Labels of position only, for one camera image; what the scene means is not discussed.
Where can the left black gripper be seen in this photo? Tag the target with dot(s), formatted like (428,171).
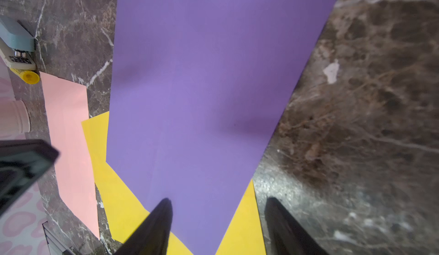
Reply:
(23,162)

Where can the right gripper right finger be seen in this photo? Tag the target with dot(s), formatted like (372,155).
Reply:
(287,236)

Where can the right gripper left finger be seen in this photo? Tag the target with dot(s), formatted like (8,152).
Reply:
(152,236)

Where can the purple paper sheet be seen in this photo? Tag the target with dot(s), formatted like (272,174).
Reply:
(198,88)

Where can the yellow paper sheet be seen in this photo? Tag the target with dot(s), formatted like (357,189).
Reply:
(125,213)

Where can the pink pencil cup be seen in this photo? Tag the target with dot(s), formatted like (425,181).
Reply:
(15,120)

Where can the pink paper sheet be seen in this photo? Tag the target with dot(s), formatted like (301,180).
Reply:
(66,105)

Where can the yellow highlighter marker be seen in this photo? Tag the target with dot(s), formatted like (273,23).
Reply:
(29,77)

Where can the grey blue stapler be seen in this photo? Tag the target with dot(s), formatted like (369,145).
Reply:
(17,45)

